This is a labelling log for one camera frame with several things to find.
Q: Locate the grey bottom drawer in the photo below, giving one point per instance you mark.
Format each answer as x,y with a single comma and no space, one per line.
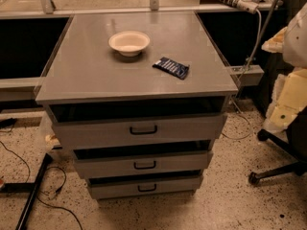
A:
146,187

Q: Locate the grey drawer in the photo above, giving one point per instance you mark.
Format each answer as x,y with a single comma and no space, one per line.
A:
143,164
94,135
146,187

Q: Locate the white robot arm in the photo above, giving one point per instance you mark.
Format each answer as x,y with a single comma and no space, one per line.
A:
289,95

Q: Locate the grey drawer cabinet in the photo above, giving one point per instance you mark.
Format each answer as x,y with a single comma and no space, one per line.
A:
90,82

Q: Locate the grey top drawer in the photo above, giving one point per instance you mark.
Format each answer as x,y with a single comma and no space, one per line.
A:
94,135

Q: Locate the grey middle drawer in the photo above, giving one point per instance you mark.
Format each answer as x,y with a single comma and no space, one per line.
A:
143,164

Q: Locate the dark blue snack packet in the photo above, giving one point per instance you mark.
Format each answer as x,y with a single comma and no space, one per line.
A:
172,68

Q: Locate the white bowl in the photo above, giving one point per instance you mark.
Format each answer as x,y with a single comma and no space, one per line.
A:
129,43

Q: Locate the black floor stand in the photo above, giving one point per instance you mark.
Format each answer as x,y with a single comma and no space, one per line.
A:
31,188

